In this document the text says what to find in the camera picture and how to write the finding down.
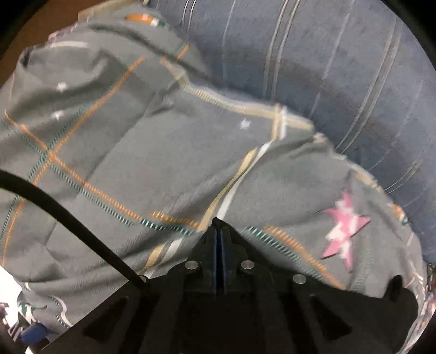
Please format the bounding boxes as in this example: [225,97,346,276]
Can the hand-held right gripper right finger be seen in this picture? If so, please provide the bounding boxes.
[220,225,370,354]

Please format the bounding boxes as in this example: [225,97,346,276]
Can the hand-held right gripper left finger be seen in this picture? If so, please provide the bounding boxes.
[46,218,219,354]

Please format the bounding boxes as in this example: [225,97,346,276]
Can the grey plaid pants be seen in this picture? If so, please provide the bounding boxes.
[0,0,430,351]

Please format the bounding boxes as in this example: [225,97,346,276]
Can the dark cloth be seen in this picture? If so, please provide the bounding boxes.
[351,275,420,354]

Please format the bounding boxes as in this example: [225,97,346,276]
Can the blue striped bed sheet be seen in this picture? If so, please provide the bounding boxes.
[150,0,436,269]

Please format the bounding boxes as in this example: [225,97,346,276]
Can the black cable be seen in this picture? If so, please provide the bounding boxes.
[0,169,150,290]

